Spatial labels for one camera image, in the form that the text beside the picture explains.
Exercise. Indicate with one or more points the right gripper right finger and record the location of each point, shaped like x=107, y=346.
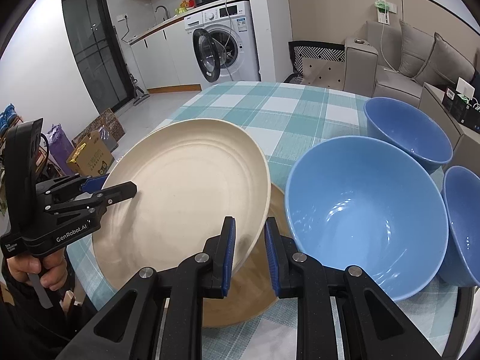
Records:
x=342, y=314

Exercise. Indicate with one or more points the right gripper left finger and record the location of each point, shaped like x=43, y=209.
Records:
x=159, y=314

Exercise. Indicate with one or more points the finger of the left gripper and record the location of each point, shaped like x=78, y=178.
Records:
x=115, y=194
x=93, y=184

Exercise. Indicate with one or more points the beige plate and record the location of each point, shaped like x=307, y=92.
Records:
x=250, y=293
x=190, y=175

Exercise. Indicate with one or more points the large blue bowl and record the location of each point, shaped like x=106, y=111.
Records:
x=359, y=201

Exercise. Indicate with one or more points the kitchen counter cabinets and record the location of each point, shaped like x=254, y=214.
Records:
x=166, y=61

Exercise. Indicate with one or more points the person's left hand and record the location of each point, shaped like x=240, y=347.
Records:
x=55, y=266

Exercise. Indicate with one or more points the cardboard box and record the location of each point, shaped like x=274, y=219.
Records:
x=91, y=157

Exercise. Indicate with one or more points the white washing machine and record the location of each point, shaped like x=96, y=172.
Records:
x=223, y=43

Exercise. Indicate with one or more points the black faucet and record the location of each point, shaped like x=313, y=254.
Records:
x=166, y=14

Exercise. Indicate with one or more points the grey bedside cabinet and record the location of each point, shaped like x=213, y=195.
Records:
x=464, y=141

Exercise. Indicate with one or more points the black storage box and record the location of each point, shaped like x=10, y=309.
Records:
x=461, y=110

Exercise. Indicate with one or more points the folded patterned chair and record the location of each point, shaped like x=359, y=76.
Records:
x=317, y=63

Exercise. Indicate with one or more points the white box on cabinet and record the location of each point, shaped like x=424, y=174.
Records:
x=464, y=88

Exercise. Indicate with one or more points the grey sofa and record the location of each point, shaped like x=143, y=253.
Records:
x=372, y=66

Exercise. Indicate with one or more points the grey cushion right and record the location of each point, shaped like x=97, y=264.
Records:
x=444, y=65

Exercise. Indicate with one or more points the grey cushion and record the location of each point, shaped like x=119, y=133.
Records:
x=415, y=49
x=444, y=65

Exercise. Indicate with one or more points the grey cushion left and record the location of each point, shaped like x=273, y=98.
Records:
x=415, y=49

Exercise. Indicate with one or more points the wall socket with charger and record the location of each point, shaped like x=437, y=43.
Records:
x=384, y=9

